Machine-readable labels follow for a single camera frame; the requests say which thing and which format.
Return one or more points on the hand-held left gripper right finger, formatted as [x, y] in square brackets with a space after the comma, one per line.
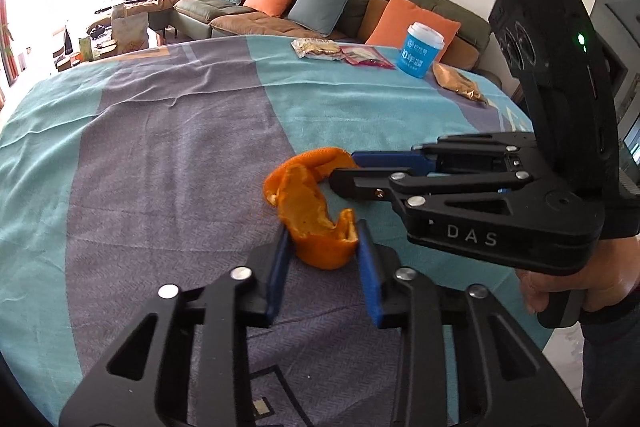
[370, 277]

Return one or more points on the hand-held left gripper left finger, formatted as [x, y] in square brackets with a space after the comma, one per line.
[277, 279]

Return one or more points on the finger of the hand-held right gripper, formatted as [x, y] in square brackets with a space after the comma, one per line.
[390, 161]
[360, 184]

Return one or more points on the orange peel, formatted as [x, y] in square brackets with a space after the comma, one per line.
[300, 202]

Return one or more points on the person's right forearm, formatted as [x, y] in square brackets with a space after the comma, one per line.
[612, 357]

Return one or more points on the person's right hand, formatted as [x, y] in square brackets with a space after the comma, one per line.
[615, 272]

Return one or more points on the crumpled gold foil packet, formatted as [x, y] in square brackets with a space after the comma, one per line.
[455, 82]

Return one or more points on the red snack packet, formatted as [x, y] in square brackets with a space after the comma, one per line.
[365, 57]

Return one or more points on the blue cup with white lid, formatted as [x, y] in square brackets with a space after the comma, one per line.
[417, 57]

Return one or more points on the clear cookie packet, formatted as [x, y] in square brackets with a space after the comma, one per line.
[317, 48]

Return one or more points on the teal and grey printed blanket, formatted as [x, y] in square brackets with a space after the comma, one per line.
[150, 157]

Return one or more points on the green box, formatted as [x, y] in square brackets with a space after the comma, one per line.
[85, 48]

